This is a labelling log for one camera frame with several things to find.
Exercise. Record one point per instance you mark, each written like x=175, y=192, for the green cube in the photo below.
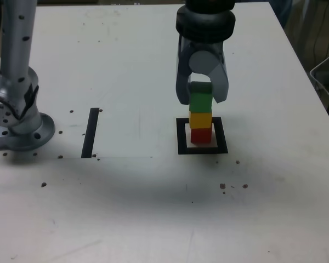
x=199, y=101

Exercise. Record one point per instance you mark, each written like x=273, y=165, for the black tape square outline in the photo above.
x=203, y=150

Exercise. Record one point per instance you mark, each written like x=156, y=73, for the black tape strip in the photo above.
x=90, y=134

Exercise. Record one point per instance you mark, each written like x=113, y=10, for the yellow cube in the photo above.
x=199, y=120

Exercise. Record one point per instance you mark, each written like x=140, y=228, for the red cube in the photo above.
x=200, y=136

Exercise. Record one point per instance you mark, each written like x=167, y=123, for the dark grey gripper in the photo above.
x=205, y=46

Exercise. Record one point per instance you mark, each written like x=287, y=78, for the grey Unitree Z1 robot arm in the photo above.
x=16, y=54

